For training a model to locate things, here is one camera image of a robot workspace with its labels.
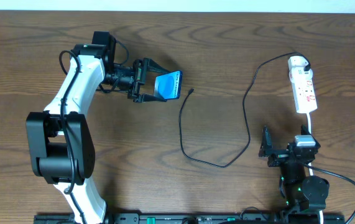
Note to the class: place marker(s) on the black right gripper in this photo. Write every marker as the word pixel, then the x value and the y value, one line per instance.
pixel 282 154

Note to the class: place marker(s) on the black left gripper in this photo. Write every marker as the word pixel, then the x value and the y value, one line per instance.
pixel 138 80

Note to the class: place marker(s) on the blue Galaxy smartphone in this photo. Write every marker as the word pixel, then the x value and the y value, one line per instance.
pixel 168 86

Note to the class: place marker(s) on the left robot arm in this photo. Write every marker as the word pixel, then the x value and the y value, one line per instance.
pixel 60 144

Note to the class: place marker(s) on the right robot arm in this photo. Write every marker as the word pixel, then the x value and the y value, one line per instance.
pixel 305 194

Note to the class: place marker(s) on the white USB charger plug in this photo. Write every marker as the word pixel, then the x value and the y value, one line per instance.
pixel 299 61

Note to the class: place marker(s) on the white power strip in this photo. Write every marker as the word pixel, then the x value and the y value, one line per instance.
pixel 303 90

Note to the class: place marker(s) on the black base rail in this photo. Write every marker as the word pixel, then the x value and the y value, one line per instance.
pixel 251 217

